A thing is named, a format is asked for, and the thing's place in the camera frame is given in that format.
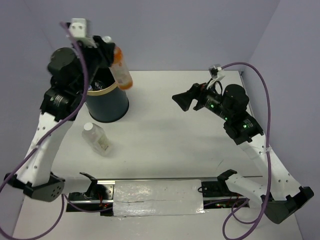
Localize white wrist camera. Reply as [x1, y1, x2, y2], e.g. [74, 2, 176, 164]
[67, 18, 97, 48]
[206, 64, 225, 90]

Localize crushed clear blue-label bottle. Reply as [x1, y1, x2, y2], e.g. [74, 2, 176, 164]
[91, 79, 107, 91]

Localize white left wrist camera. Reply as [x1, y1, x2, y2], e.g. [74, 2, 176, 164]
[67, 18, 97, 48]

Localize square clear white-cap bottle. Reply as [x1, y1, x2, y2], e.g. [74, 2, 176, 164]
[82, 122, 110, 156]

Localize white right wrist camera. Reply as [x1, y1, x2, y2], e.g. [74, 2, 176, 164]
[206, 64, 225, 90]

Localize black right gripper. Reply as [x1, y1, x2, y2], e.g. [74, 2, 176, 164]
[171, 77, 231, 120]

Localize silver foil tape sheet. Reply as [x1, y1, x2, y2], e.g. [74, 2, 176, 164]
[112, 179, 205, 217]

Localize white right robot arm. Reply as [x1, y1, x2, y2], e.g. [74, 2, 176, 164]
[172, 83, 314, 224]

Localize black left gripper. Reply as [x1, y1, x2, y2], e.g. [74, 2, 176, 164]
[72, 36, 117, 94]

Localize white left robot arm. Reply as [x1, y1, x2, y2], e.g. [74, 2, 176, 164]
[4, 35, 116, 202]

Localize orange label plastic bottle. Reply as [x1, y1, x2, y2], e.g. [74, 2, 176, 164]
[109, 45, 133, 90]

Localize black bin with gold rim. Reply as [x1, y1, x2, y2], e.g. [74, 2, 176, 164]
[86, 68, 129, 123]

